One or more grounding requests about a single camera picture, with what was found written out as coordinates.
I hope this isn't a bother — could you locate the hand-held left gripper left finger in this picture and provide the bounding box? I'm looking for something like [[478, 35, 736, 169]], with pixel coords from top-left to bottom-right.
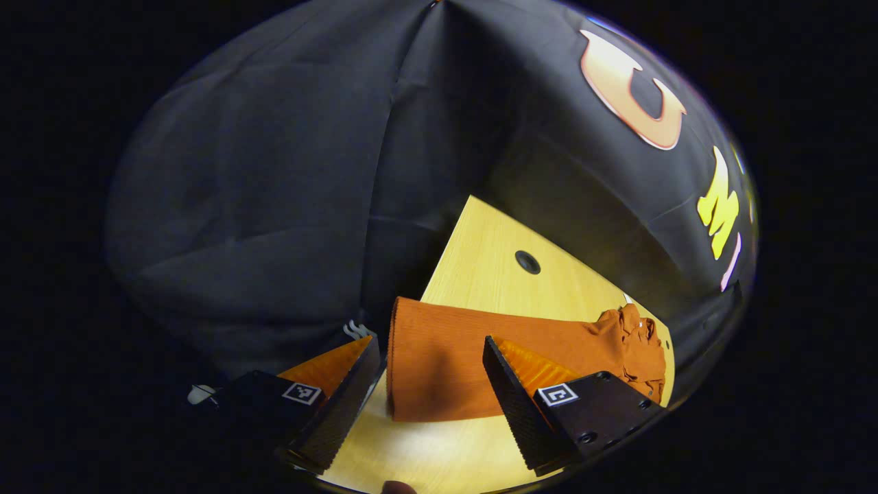
[[213, 334, 381, 474]]

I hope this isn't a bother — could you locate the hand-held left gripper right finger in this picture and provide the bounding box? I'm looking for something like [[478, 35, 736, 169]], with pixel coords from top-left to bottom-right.
[[482, 336, 666, 478]]

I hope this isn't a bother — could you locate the orange button shirt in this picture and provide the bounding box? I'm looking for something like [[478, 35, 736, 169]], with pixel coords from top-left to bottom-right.
[[386, 296, 667, 423]]

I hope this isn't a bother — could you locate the black backdrop cloth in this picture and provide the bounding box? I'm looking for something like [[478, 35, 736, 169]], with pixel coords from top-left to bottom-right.
[[104, 0, 761, 399]]

